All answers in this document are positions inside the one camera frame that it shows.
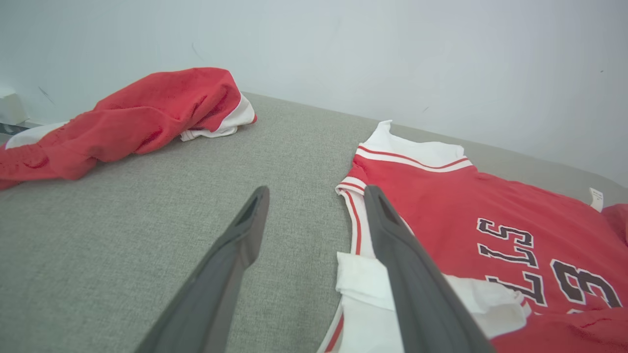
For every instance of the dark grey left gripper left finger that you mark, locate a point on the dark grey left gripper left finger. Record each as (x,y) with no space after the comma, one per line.
(216,294)

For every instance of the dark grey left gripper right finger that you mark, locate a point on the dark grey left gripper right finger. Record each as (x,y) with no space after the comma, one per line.
(422,299)

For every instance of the red basketball jersey white trim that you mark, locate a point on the red basketball jersey white trim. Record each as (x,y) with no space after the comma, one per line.
(441,196)

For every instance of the red shorts white side stripe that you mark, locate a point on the red shorts white side stripe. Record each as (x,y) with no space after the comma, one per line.
(147,117)

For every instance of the white plastic box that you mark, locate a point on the white plastic box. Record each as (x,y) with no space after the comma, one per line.
(11,109)

